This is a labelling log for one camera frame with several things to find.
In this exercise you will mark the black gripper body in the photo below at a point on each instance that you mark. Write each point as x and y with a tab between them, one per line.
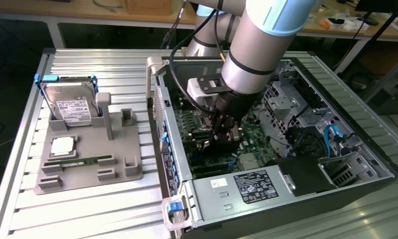
233	103

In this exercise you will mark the green low-profile graphics card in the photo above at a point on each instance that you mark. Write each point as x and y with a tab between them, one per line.
223	151

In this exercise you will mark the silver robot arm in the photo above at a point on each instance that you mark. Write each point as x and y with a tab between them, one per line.
251	49

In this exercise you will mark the CPU socket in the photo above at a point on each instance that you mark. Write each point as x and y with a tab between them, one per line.
203	122

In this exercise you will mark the green motherboard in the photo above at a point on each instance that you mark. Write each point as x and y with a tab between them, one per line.
251	124

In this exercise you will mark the black RAM stick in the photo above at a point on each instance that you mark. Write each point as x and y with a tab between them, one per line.
197	137

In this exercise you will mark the silver chipset heatsink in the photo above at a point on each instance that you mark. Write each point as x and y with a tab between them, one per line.
249	161

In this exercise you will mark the silver metal disk bay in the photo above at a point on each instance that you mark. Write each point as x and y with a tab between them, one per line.
348	171
283	103

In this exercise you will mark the black expansion slot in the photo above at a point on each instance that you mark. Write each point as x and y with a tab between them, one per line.
205	166
209	173

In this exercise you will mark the blue card retention clip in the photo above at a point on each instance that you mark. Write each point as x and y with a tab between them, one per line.
175	179
171	159
163	137
169	149
162	124
174	169

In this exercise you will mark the black plastic fan shroud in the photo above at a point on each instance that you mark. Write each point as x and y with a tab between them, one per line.
301	175

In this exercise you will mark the grey power supply unit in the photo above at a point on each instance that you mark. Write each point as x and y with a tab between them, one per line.
215	201

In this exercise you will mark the grey case corner clamp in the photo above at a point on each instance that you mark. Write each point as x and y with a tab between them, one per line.
153	64
167	221

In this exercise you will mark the blue case latch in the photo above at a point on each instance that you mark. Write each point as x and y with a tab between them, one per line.
173	207

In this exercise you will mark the black open PC case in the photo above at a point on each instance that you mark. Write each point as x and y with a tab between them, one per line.
285	214

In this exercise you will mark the green RAM stick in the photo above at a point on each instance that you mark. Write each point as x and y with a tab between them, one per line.
91	159

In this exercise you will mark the small orange object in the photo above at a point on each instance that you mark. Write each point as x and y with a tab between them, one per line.
323	23

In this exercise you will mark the grey parts rack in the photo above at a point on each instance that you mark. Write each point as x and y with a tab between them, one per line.
85	179

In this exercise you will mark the silver hard disk drive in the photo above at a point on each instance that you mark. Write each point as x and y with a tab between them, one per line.
71	107

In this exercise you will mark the brown cardboard box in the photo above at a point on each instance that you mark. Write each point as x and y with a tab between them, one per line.
149	6

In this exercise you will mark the silver CPU chip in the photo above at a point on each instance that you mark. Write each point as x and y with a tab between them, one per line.
62	145

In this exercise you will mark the white paper sheet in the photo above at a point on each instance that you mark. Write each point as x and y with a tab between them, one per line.
351	25

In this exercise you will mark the black slanted pole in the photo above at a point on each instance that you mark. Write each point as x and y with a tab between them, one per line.
384	23

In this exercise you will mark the black monitor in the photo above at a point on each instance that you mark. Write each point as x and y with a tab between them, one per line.
378	5

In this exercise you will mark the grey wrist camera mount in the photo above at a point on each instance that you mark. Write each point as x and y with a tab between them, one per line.
198	88

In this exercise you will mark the blue disk carrier frame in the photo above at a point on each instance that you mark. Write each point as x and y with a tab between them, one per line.
49	78

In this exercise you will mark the wooden desk white frame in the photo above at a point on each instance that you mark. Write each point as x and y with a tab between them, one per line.
19	10

